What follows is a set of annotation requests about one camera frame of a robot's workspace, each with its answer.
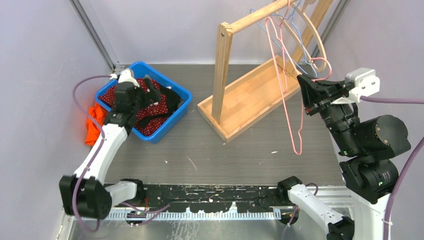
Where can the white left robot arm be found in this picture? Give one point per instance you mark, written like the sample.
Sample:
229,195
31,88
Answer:
85,195

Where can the wooden hanger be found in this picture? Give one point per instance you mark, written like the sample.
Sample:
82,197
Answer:
302,18

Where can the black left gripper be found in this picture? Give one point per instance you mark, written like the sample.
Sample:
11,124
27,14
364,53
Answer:
151,96

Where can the light blue hanger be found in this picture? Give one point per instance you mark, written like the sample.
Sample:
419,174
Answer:
291,36

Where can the orange cloth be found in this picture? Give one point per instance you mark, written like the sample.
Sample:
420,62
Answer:
98,113

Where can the black garment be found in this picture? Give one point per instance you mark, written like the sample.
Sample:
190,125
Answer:
169,103

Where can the red polka dot garment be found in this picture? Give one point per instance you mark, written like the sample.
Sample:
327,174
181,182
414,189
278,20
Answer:
154,125

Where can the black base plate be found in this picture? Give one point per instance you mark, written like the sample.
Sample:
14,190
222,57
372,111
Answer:
211,198

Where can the wooden clothes rack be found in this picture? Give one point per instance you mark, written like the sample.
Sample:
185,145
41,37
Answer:
234,107

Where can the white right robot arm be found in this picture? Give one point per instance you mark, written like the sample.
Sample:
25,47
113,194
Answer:
369,173

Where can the blue plastic bin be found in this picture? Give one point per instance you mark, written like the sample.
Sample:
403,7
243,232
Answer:
105,97

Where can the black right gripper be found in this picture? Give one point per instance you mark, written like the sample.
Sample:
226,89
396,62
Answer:
321,92

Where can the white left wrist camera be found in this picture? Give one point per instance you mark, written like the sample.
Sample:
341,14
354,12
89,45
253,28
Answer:
126,75

